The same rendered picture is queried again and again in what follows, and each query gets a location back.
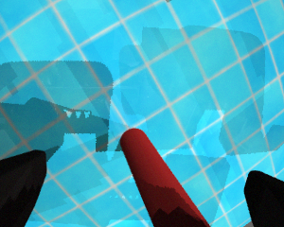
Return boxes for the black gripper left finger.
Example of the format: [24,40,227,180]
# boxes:
[0,149,47,227]

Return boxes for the red peg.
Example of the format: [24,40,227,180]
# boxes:
[120,129,210,227]

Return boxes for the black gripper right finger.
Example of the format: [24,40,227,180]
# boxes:
[243,170,284,227]

